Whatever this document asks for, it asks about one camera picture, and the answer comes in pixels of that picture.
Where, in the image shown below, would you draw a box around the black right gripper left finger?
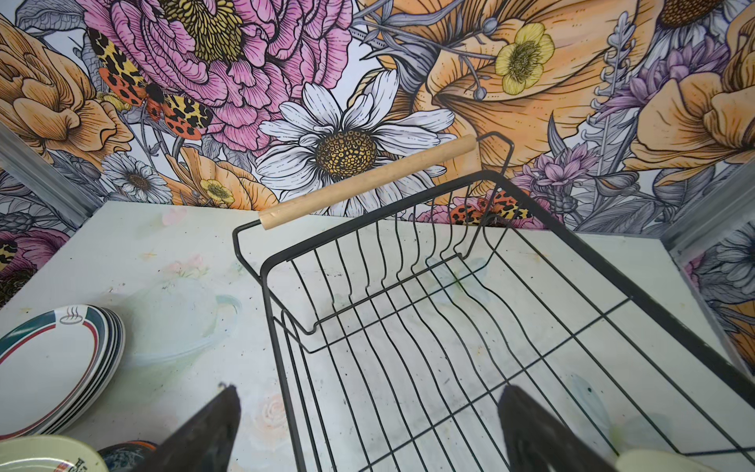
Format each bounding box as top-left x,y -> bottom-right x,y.
134,385 -> 241,472

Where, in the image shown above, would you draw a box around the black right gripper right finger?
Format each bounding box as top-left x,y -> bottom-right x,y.
497,385 -> 615,472

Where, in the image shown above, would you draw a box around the teal blue patterned plate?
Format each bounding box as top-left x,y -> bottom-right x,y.
98,441 -> 157,472

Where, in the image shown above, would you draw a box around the plain cream plate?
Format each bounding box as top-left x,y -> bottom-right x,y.
615,450 -> 716,472

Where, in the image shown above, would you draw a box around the beige green rimmed plate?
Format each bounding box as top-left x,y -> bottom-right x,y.
1,436 -> 109,472

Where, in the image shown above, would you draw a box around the rearmost green red rimmed plate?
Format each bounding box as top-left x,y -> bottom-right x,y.
1,305 -> 112,440

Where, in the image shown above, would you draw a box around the black wire dish rack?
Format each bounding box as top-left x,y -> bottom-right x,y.
231,131 -> 755,472

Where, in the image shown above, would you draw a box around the far wooden rack handle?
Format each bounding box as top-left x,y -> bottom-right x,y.
259,135 -> 477,230

